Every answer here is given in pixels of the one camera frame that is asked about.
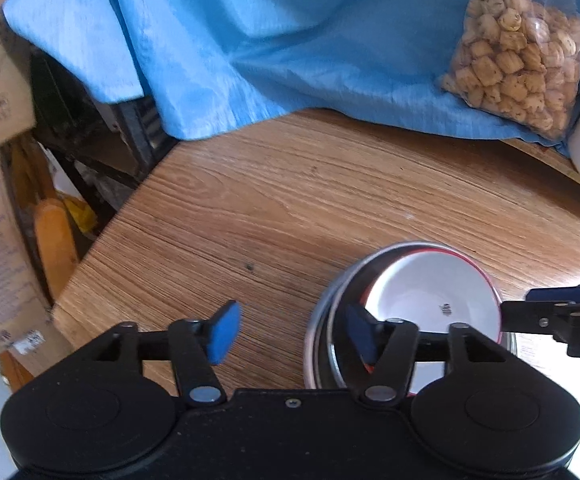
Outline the yellow plastic bag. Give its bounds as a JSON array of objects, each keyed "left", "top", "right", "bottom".
[{"left": 65, "top": 197, "right": 98, "bottom": 233}]

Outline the stainless steel bowl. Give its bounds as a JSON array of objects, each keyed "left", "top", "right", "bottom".
[{"left": 304, "top": 241, "right": 518, "bottom": 393}]

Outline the wooden desk shelf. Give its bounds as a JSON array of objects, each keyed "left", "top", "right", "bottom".
[{"left": 500, "top": 137, "right": 580, "bottom": 201}]

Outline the white bowl with red rim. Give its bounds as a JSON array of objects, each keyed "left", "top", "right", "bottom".
[{"left": 365, "top": 252, "right": 503, "bottom": 396}]

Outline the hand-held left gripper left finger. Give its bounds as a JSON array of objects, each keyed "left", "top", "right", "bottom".
[{"left": 77, "top": 300, "right": 242, "bottom": 407}]

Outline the cardboard box with printed text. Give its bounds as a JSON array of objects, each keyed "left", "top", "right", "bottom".
[{"left": 0, "top": 152, "right": 71, "bottom": 366}]

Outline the clear bag of snacks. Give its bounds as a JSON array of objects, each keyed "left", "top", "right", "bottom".
[{"left": 440, "top": 0, "right": 580, "bottom": 141}]

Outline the blue cloth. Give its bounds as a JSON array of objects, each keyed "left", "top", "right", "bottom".
[{"left": 2, "top": 0, "right": 580, "bottom": 153}]

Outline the black rack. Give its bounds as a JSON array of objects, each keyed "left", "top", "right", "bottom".
[{"left": 30, "top": 50, "right": 181, "bottom": 211}]

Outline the wooden chair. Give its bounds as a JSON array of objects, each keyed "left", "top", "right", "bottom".
[{"left": 10, "top": 135, "right": 81, "bottom": 301}]

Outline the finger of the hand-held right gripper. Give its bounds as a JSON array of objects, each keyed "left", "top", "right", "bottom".
[
  {"left": 501, "top": 300, "right": 580, "bottom": 361},
  {"left": 526, "top": 280, "right": 580, "bottom": 305}
]

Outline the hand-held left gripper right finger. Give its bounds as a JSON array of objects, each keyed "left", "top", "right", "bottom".
[{"left": 345, "top": 304, "right": 526, "bottom": 405}]

